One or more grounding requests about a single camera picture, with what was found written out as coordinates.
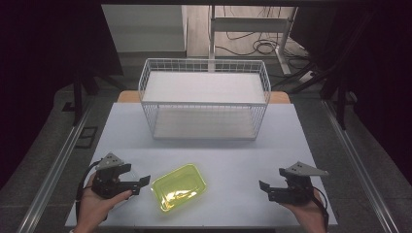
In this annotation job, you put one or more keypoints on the black metal stand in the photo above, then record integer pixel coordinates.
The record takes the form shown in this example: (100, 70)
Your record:
(77, 97)
(340, 97)

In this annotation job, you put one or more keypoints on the wooden board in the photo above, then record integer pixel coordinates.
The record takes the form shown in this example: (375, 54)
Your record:
(128, 97)

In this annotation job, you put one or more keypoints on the yellow-green plastic tray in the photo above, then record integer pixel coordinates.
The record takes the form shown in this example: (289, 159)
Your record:
(178, 187)

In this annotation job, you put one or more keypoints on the white metal desk frame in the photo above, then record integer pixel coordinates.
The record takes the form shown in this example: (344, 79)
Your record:
(249, 24)

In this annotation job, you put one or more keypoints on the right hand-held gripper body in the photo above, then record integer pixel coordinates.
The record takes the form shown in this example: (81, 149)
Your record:
(298, 191)

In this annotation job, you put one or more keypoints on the white cabinet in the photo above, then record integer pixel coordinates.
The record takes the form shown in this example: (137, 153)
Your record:
(145, 29)

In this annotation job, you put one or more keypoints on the black floor bracket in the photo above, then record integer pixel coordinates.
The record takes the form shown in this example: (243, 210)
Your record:
(85, 145)

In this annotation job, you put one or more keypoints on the white power strip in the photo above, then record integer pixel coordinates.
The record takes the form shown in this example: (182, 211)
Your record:
(306, 76)

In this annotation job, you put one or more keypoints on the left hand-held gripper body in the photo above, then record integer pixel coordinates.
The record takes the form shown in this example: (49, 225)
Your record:
(105, 184)

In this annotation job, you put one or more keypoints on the person's left hand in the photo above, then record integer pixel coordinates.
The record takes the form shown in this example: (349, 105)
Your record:
(92, 208)

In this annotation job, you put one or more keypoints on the person's right hand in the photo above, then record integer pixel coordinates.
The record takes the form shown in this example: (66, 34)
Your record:
(311, 216)

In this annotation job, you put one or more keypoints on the aluminium rail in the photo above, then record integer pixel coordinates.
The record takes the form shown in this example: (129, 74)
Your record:
(359, 168)
(55, 168)

